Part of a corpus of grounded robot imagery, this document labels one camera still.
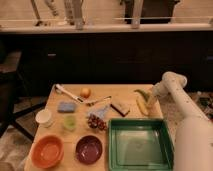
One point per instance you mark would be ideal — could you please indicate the yellow banana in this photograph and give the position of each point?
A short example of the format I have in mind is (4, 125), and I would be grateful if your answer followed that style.
(142, 106)

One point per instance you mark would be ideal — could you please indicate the black chair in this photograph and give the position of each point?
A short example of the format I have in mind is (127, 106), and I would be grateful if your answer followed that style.
(8, 73)

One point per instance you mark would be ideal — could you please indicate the bag of red grapes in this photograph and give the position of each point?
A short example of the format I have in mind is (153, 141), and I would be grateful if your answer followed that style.
(96, 118)

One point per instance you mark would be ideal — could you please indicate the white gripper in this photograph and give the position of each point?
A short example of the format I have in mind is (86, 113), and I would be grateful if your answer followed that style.
(151, 101)

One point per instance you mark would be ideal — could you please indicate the orange bowl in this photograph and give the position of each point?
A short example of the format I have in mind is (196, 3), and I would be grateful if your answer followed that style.
(47, 152)

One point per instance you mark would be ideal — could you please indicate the green plastic tray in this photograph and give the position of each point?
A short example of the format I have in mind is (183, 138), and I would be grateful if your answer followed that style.
(139, 145)

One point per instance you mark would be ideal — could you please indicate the metal spoon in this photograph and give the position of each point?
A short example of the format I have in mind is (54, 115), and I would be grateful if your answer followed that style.
(93, 102)

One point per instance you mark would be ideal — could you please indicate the white cup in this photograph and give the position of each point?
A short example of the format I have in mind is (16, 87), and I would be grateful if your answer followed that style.
(44, 118)

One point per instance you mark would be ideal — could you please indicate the green plastic cup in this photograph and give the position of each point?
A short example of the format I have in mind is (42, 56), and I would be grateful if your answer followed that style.
(69, 123)

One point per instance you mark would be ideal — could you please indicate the blue sponge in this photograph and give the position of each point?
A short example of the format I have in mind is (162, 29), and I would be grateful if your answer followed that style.
(66, 107)

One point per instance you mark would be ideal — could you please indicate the orange fruit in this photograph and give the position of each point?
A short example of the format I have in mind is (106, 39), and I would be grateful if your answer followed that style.
(85, 92)

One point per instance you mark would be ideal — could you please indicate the purple bowl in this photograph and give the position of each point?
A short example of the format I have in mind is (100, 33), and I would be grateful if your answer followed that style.
(89, 149)

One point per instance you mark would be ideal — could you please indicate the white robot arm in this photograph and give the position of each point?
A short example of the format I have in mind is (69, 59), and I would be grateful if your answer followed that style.
(193, 149)

